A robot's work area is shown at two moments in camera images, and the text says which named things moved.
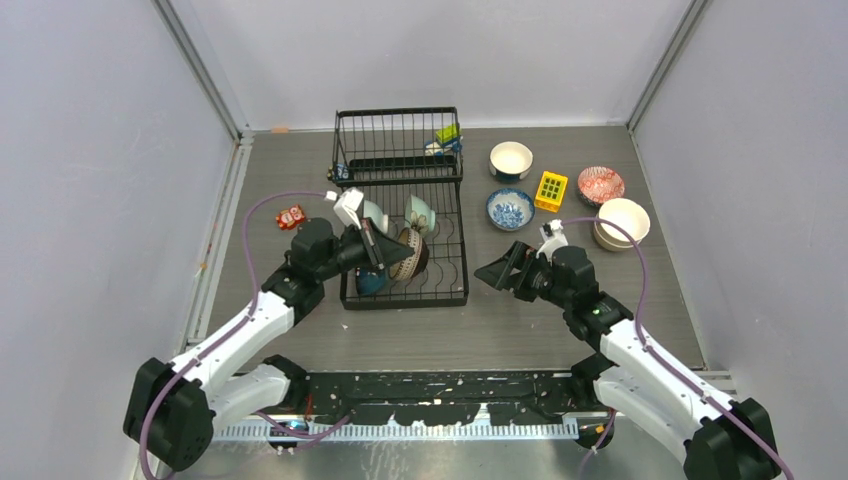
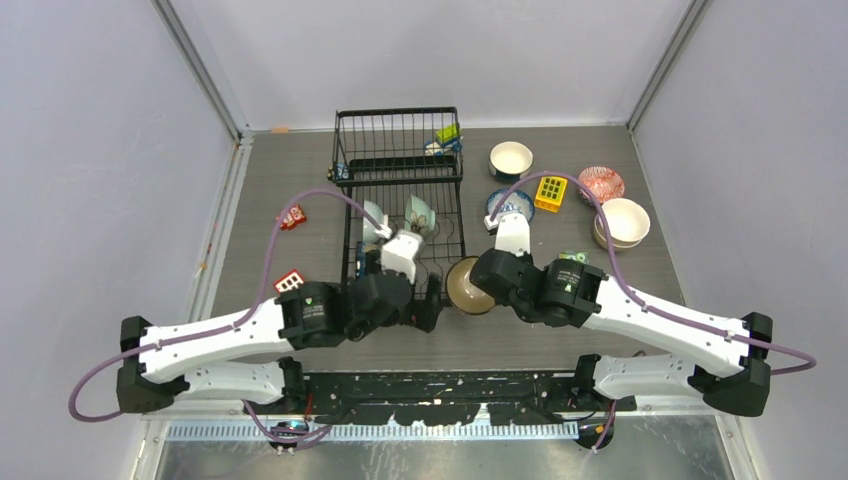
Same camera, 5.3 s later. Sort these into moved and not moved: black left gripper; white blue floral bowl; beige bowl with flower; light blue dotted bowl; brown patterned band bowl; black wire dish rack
Moved: brown patterned band bowl; black left gripper
Not moved: black wire dish rack; light blue dotted bowl; white blue floral bowl; beige bowl with flower
